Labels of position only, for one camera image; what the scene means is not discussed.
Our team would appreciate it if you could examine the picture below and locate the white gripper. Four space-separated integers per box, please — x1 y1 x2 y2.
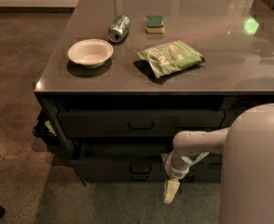
161 151 193 203

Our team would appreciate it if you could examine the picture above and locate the white bowl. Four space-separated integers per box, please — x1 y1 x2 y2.
67 39 114 68

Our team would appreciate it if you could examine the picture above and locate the green chip bag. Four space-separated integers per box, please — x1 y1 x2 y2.
137 40 205 78

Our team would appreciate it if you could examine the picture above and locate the green yellow sponge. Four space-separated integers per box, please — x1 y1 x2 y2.
145 15 165 34

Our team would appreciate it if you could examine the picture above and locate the dark grey drawer cabinet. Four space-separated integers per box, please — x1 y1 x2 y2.
34 0 274 183

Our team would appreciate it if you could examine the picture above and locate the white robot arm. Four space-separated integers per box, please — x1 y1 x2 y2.
163 104 274 224

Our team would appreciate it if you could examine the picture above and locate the drawer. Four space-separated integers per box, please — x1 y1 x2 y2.
58 109 225 137
80 173 196 185
69 142 224 182
219 109 245 128

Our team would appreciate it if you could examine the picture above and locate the black bin beside cabinet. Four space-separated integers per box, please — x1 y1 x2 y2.
33 111 60 146

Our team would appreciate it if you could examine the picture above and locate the green soda can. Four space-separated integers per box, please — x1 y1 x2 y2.
108 15 130 43

